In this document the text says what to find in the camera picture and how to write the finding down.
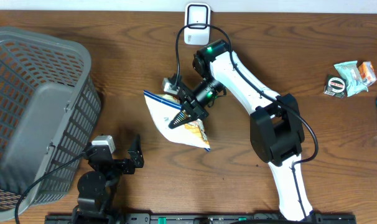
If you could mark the small green box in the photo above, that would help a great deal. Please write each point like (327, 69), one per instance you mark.
(335, 86)

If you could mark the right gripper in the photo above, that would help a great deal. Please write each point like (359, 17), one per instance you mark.
(192, 106)

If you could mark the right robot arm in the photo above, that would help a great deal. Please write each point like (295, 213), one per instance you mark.
(276, 126)

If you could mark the white barcode scanner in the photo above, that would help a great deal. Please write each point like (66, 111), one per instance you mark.
(197, 13)

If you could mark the teal tissue packet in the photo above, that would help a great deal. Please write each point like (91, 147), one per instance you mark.
(350, 73)

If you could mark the yellow snack bag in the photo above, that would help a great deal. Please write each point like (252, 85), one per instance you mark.
(163, 109)

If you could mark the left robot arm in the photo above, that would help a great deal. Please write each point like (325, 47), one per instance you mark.
(98, 187)

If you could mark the small orange box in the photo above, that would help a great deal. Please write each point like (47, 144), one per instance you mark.
(367, 73)

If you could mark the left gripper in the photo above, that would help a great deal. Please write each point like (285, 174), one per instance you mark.
(136, 153)

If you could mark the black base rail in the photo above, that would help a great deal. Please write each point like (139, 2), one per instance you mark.
(145, 218)

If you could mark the grey plastic basket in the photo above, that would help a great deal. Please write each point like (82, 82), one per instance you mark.
(48, 110)

